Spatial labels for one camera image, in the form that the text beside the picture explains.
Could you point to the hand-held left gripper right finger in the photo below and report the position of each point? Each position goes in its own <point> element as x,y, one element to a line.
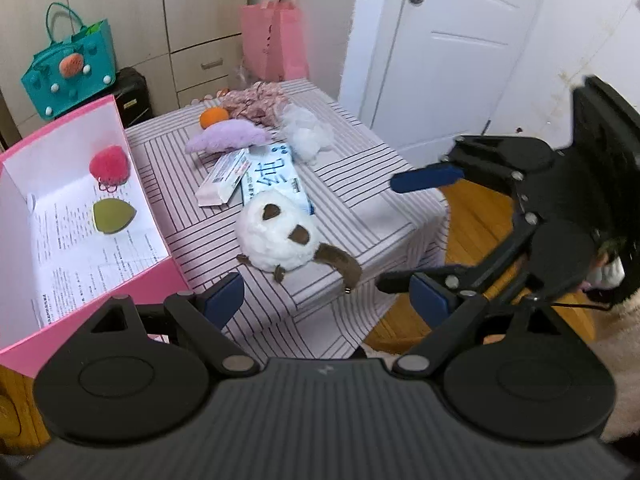
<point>431,304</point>

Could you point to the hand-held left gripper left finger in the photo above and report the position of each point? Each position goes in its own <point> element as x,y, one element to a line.
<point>225,297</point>

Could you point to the orange white plush slippers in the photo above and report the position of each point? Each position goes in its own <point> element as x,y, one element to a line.
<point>210,96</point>

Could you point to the printed paper sheet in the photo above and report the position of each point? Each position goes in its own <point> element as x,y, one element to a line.
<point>75,260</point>

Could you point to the pink cardboard box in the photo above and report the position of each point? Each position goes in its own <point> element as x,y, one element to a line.
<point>125,305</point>

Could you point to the purple plush pouch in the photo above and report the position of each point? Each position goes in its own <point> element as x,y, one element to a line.
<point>227,136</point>

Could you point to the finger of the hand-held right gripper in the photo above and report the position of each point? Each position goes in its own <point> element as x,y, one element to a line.
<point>425,177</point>
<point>440,276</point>

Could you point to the blue white tissue pack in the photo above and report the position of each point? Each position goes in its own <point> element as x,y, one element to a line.
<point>272,172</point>

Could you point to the beige wardrobe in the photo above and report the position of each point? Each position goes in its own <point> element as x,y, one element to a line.
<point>150,5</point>

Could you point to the striped tablecloth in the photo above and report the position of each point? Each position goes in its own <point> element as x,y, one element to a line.
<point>360,190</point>

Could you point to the white door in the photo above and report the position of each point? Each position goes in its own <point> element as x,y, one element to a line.
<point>465,45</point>

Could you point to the pink paper gift bag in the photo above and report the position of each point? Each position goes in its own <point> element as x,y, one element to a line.
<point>275,42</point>

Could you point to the person's fuzzy beige clothing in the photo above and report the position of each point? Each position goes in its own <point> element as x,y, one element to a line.
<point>620,370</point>

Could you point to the black hard case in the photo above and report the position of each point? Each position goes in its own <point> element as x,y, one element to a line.
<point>134,100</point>

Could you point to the white toothpaste box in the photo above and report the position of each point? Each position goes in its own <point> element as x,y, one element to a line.
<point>222,177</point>

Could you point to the person's right forearm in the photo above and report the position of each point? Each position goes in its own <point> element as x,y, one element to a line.
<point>615,275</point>

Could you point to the red fluffy pompom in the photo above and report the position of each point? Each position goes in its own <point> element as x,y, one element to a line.
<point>110,162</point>

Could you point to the white brown plush toy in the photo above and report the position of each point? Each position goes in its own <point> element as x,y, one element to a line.
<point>272,235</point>

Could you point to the green teardrop sponge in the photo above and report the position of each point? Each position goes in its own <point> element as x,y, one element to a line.
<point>114,216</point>

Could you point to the teal felt tote bag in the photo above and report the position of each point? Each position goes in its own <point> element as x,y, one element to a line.
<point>70,85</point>

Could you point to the clear plastic bag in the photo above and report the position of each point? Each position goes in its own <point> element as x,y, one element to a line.
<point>240,74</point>

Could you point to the pink floral cloth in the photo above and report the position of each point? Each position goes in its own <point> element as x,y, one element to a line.
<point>255,100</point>

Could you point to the orange round sponge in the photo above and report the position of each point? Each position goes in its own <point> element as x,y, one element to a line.
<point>214,117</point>

